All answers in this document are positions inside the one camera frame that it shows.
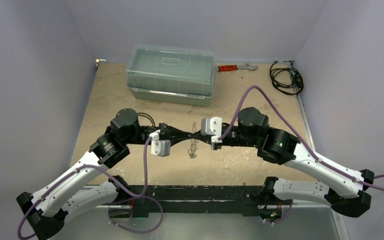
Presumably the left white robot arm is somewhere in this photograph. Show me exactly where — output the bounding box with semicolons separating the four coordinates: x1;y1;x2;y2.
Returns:
16;108;192;240

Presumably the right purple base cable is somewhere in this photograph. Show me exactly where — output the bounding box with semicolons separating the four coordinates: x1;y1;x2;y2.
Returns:
262;200;294;226

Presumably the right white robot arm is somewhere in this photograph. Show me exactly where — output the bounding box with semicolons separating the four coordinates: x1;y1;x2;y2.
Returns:
191;107;374;218

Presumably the orange handled adjustable wrench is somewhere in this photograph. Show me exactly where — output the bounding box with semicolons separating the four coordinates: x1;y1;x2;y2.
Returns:
216;62;258;72

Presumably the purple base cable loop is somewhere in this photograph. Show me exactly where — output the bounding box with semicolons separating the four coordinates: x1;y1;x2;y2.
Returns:
107;195;164;235

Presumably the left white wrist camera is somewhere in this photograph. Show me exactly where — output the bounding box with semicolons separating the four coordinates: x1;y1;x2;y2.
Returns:
149;130;171;157

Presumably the black coiled usb cable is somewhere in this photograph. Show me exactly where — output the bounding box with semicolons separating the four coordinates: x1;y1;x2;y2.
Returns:
136;112;156;127

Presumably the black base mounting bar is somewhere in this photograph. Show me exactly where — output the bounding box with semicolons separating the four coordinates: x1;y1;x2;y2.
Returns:
105;184;296;219

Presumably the grey plastic toolbox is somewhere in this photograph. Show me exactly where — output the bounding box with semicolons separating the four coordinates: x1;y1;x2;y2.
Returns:
125;44;216;107

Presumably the black coiled cable bundle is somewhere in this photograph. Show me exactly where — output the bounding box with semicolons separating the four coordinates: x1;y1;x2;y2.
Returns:
269;60;305;96

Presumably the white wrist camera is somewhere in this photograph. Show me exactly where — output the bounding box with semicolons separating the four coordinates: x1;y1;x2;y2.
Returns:
149;130;171;157
200;116;223;138

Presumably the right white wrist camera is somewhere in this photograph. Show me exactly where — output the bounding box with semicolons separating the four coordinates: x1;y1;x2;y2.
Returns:
200;116;223;138

